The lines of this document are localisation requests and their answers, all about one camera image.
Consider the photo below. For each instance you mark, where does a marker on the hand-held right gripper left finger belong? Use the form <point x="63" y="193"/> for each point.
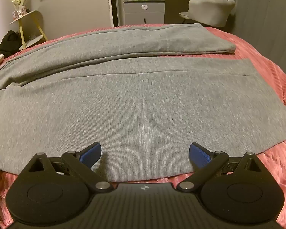
<point x="92" y="153"/>

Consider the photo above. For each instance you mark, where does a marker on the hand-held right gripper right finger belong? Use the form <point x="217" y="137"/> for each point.
<point x="200" y="155"/>

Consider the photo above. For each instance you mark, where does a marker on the grey pants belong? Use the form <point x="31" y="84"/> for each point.
<point x="133" y="95"/>

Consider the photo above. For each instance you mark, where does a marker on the pink ribbed blanket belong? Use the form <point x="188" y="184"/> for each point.
<point x="271" y="162"/>

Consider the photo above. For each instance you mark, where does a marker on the black bag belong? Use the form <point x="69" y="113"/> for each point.
<point x="9" y="43"/>

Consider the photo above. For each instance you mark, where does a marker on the yellow side table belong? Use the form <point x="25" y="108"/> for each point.
<point x="29" y="26"/>

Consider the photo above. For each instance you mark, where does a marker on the white upholstered chair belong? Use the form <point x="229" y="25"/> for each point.
<point x="209" y="10"/>

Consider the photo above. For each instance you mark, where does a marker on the shelf with small items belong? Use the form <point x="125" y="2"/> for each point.
<point x="144" y="12"/>

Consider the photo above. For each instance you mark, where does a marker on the wrapped flower bouquet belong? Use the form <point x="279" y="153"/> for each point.
<point x="19" y="2"/>

